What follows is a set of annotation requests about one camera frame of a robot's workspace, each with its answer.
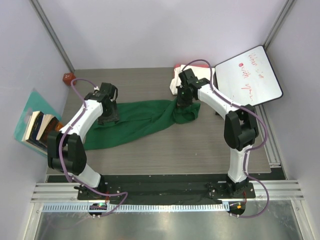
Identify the green t shirt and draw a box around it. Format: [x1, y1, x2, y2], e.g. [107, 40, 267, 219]
[83, 99, 201, 151]

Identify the white dry-erase board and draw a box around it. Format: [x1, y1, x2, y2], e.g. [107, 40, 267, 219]
[215, 45, 283, 106]

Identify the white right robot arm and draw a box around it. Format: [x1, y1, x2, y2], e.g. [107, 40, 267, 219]
[177, 68, 259, 198]

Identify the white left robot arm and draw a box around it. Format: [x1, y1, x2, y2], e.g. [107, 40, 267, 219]
[47, 82, 119, 200]

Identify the stack of books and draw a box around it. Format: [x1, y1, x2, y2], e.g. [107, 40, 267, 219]
[21, 111, 64, 155]

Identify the folded white t shirt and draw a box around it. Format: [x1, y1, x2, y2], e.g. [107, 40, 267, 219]
[169, 66, 212, 96]

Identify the red cube block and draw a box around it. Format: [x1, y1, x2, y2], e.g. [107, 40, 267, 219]
[62, 72, 76, 86]

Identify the teal plastic folder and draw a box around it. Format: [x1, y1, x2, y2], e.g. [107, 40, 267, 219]
[14, 89, 62, 156]

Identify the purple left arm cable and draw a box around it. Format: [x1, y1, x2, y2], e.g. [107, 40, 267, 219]
[58, 78, 129, 217]

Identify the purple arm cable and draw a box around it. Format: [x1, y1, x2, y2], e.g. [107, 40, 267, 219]
[181, 59, 271, 220]
[58, 78, 129, 217]

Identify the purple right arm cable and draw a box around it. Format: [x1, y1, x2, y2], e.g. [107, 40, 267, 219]
[181, 59, 271, 220]

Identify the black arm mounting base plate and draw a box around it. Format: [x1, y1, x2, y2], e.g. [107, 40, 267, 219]
[46, 173, 257, 202]

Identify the white slotted cable duct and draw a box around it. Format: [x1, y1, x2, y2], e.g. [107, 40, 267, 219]
[42, 202, 230, 214]

